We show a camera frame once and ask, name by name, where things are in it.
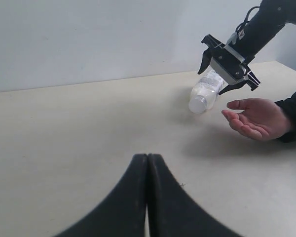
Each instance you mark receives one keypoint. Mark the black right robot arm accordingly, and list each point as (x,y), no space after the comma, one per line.
(254,33)

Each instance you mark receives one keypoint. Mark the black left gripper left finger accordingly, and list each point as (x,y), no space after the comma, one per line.
(122,212)

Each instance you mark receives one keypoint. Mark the black sleeved forearm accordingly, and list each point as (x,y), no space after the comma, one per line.
(289,108)

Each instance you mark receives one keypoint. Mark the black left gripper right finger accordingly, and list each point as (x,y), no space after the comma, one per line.
(172,212)

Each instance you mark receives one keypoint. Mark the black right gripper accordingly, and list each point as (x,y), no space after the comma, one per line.
(228,64)

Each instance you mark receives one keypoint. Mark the person's open hand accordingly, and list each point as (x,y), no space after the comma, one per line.
(257,119)

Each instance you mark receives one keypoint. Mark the square white floral label bottle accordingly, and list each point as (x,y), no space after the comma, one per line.
(205,92)

